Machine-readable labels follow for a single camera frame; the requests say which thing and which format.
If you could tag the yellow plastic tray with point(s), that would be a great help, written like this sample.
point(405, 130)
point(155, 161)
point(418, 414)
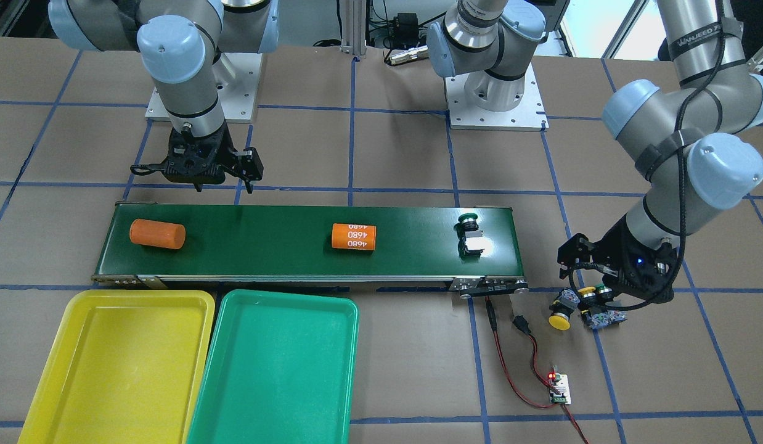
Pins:
point(125, 367)

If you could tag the green plastic tray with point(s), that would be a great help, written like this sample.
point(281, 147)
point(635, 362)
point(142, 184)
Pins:
point(280, 369)

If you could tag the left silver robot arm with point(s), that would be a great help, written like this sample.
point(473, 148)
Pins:
point(684, 143)

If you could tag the small controller circuit board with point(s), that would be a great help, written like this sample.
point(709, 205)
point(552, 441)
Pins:
point(559, 391)

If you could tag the yellow mushroom push button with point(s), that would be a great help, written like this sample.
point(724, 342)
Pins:
point(562, 307)

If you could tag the plain orange cylinder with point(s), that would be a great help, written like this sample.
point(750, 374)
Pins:
point(155, 233)

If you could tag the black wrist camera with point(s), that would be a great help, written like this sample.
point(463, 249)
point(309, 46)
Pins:
point(247, 167)

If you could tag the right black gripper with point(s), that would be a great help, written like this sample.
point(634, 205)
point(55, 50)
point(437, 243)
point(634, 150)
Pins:
point(248, 164)

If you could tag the green conveyor belt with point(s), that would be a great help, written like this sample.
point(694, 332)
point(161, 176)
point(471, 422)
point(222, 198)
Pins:
point(288, 244)

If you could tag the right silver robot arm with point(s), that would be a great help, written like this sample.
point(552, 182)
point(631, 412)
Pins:
point(183, 45)

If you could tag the orange cylinder with label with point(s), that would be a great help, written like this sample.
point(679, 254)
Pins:
point(354, 237)

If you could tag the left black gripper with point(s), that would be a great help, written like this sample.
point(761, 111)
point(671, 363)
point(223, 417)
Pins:
point(609, 248)

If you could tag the green push button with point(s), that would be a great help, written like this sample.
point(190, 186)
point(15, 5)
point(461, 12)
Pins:
point(471, 238)

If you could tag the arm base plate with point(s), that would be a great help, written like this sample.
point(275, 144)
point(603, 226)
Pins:
point(237, 79)
point(476, 101)

